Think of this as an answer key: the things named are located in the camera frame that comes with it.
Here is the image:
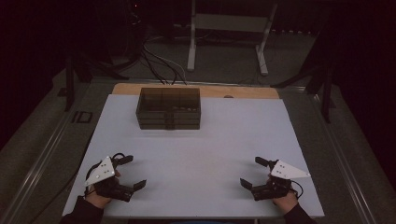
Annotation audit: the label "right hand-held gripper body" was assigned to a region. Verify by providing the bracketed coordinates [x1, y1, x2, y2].
[251, 160, 312, 202]

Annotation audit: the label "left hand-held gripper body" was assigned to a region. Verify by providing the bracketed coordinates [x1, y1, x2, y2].
[84, 156, 135, 203]

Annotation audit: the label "dark translucent drawer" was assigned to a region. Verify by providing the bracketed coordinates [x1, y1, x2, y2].
[138, 123, 201, 131]

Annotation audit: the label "dark translucent drawer box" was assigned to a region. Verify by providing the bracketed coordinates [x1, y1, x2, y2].
[135, 87, 202, 131]

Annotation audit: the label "person's left hand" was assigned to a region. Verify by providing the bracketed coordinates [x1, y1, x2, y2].
[85, 184, 113, 210]

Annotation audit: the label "person's right hand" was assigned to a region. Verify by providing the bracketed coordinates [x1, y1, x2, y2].
[272, 190, 299, 215]

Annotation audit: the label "wooden board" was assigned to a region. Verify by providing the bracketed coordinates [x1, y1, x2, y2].
[111, 82, 280, 100]

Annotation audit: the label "black metal stand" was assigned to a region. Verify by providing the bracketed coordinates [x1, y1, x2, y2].
[270, 59, 338, 124]
[64, 55, 130, 112]

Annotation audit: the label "dark equipment rack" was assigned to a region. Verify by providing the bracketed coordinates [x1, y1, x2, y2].
[102, 0, 148, 63]

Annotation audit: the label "white metal stand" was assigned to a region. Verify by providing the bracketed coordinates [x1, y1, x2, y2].
[186, 0, 278, 77]

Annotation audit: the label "right hand-held gripper cable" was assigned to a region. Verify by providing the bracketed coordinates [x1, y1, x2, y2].
[290, 180, 304, 200]

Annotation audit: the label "metal floor rail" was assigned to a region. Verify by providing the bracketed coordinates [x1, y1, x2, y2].
[309, 92, 378, 224]
[0, 78, 97, 224]

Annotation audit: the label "black floor cables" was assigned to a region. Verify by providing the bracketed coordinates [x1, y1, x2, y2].
[140, 43, 189, 86]

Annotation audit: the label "white floor cable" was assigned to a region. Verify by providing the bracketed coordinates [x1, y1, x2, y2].
[145, 35, 188, 82]

